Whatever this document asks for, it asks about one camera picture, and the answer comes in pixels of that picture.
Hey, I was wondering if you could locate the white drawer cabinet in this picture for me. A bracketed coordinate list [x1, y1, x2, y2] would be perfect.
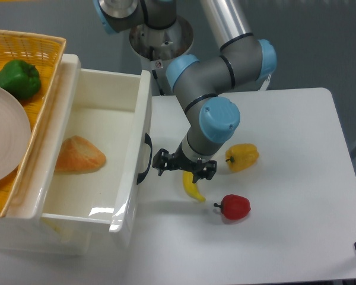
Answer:
[0, 54, 90, 255]

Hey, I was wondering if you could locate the yellow banana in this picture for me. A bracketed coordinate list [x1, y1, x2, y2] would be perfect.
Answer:
[182, 172, 206, 202]

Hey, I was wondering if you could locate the beige plate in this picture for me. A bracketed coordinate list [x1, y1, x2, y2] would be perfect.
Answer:
[0, 88, 31, 180]

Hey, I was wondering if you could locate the yellow bell pepper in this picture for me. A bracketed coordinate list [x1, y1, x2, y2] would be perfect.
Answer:
[225, 143, 259, 172]

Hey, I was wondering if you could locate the red bell pepper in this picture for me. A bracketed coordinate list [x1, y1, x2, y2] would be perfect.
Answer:
[213, 194, 251, 220]

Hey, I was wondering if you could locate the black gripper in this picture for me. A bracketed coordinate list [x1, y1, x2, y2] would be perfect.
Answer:
[152, 148, 217, 183]

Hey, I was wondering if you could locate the white table frame bracket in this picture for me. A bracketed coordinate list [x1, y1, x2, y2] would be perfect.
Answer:
[259, 73, 272, 91]

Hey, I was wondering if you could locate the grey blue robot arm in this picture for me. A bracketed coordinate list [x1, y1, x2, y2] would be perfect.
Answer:
[94, 1, 277, 181]

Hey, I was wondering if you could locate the orange bread loaf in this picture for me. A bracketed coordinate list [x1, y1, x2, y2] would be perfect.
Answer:
[55, 135, 106, 173]

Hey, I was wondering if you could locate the yellow woven basket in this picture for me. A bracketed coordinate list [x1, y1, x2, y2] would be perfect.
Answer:
[0, 30, 66, 217]

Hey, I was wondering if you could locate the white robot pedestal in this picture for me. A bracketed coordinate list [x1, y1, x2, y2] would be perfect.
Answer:
[129, 16, 194, 96]

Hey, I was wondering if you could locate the green bell pepper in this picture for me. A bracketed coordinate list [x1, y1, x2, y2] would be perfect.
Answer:
[0, 59, 42, 100]

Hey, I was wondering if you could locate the white top drawer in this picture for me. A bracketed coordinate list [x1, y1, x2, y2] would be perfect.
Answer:
[40, 68, 153, 251]

